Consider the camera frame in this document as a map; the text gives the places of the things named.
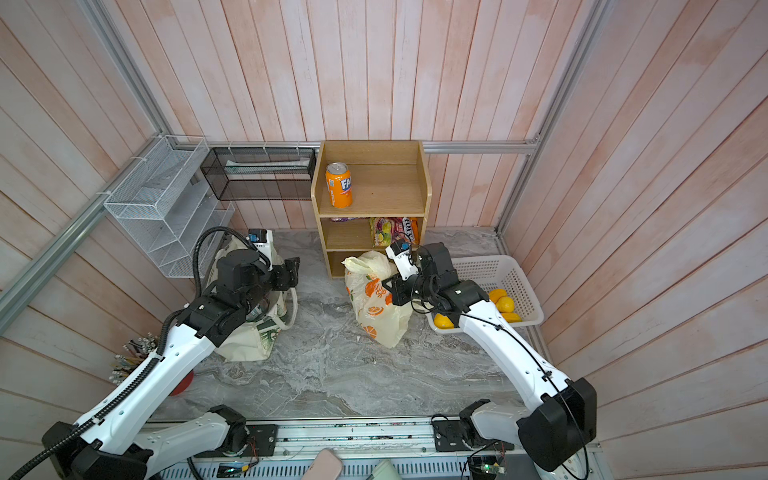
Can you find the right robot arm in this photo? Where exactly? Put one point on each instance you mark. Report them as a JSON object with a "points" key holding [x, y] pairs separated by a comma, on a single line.
{"points": [[561, 416]]}

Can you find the orange print plastic bag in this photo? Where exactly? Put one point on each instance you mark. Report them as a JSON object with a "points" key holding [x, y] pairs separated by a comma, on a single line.
{"points": [[373, 305]]}

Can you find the yellow lemon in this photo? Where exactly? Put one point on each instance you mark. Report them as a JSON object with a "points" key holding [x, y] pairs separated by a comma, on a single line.
{"points": [[505, 304]]}

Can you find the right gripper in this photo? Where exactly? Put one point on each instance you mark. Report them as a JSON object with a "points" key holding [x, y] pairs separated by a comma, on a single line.
{"points": [[398, 288]]}

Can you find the black mesh basket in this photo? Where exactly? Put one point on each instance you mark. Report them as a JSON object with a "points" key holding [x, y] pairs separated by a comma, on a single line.
{"points": [[260, 173]]}

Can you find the orange snack packet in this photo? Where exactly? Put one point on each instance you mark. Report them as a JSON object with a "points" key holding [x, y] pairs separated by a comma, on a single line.
{"points": [[409, 230]]}

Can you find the white wire mesh rack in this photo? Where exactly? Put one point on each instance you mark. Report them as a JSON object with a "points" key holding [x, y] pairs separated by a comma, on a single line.
{"points": [[164, 204]]}

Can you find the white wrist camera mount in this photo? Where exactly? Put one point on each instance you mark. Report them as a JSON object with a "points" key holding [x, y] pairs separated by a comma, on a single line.
{"points": [[400, 252]]}

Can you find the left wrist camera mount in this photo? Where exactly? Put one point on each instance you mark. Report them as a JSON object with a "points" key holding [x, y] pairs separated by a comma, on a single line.
{"points": [[263, 241]]}

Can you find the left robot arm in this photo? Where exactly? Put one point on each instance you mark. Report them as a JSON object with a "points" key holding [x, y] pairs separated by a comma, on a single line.
{"points": [[106, 442]]}

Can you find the orange Fanta can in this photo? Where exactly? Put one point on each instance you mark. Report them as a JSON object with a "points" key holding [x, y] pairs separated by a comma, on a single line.
{"points": [[338, 180]]}

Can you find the white plastic fruit basket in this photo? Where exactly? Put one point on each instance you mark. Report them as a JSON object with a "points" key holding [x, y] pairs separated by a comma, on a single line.
{"points": [[503, 272]]}

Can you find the colourful candy packet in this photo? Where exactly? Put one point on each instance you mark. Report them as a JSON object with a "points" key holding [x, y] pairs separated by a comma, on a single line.
{"points": [[384, 230]]}

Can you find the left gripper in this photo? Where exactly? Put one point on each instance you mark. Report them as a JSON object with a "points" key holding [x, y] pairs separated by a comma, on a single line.
{"points": [[287, 274]]}

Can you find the wooden two-tier shelf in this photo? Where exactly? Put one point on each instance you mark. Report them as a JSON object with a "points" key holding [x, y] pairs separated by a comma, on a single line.
{"points": [[388, 179]]}

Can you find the pink phone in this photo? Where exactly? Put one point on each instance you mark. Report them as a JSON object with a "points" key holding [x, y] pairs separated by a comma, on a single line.
{"points": [[325, 466]]}

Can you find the cream canvas tote bag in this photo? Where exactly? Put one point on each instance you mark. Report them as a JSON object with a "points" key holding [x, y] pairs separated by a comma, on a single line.
{"points": [[253, 339]]}

